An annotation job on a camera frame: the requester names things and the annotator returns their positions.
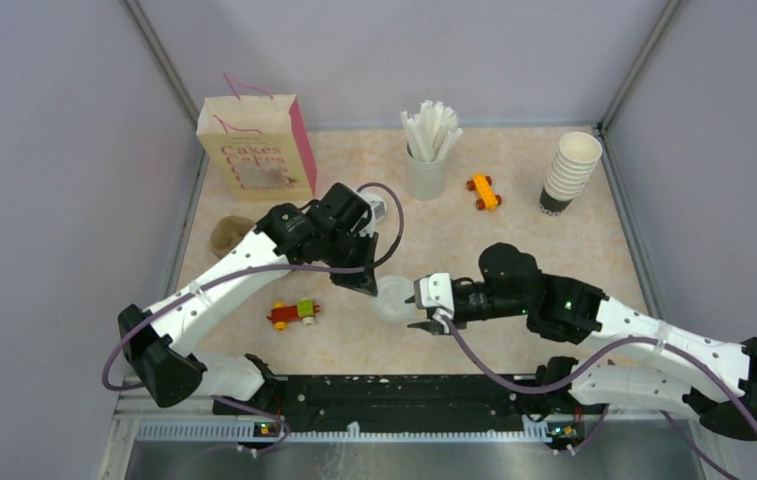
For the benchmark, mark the white plastic cup lid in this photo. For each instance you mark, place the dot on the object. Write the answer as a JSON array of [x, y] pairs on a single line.
[[390, 303]]

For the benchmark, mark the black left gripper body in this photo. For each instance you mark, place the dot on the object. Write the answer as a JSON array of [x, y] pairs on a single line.
[[362, 251]]

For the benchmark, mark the paper cakes gift bag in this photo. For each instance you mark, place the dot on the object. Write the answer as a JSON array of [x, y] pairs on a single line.
[[259, 143]]

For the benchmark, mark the white straw holder cup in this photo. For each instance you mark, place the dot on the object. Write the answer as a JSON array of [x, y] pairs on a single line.
[[424, 181]]

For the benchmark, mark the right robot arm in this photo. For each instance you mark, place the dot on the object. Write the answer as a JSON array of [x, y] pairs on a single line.
[[636, 361]]

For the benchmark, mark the aluminium frame rail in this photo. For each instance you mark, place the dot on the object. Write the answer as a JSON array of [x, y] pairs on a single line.
[[631, 228]]

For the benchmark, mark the orange toy car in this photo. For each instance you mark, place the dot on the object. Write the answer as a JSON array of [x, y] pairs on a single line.
[[487, 199]]

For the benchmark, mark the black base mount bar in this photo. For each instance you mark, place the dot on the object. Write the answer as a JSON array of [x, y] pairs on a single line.
[[453, 403]]

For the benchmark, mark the stack of white lids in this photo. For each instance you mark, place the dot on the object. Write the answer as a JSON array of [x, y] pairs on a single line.
[[377, 212]]

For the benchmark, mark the red green toy car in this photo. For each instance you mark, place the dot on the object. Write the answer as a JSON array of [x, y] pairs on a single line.
[[304, 311]]

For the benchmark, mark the brown pulp cup carrier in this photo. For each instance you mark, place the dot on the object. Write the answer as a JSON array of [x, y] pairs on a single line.
[[228, 233]]

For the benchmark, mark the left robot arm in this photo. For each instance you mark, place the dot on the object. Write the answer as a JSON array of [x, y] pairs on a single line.
[[334, 234]]

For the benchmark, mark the stack of paper cups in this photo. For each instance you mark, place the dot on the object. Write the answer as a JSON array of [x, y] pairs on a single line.
[[573, 163]]

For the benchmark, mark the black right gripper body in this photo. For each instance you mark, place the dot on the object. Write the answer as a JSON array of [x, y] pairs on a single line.
[[466, 306]]

